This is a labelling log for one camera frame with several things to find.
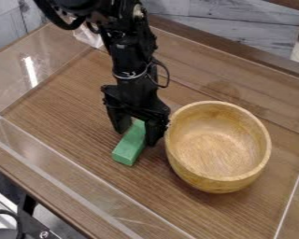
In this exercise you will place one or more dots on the green rectangular block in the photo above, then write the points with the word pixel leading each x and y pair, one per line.
pixel 129 147

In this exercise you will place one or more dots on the black metal table leg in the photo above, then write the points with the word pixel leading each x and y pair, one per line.
pixel 25 210

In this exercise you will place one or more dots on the brown wooden bowl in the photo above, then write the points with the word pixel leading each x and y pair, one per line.
pixel 217 146

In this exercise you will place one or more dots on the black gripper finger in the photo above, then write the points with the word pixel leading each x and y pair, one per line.
pixel 118 117
pixel 155 130

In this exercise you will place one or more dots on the clear acrylic tray wall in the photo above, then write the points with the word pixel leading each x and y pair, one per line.
pixel 94 207

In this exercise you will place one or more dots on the clear acrylic corner bracket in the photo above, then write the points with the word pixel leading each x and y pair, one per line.
pixel 89 38

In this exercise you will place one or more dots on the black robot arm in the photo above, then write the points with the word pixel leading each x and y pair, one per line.
pixel 120 22

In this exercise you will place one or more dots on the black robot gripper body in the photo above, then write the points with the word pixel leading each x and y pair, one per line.
pixel 136 94

